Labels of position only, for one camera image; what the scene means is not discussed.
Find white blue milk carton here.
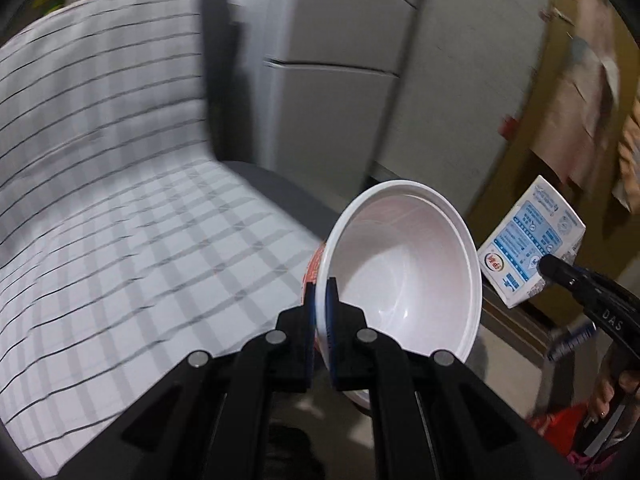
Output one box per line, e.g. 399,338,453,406
477,176,586,309

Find white foam bowl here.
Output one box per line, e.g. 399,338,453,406
299,179,484,411

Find person's right hand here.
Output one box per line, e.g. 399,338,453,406
588,344,639,432

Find papers hanging on door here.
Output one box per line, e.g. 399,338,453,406
532,0,634,203

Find yellow-brown door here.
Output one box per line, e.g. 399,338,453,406
468,0,639,278

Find white black-grid cloth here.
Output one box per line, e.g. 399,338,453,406
1,0,317,479

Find grey refrigerator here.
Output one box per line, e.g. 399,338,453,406
222,0,549,212

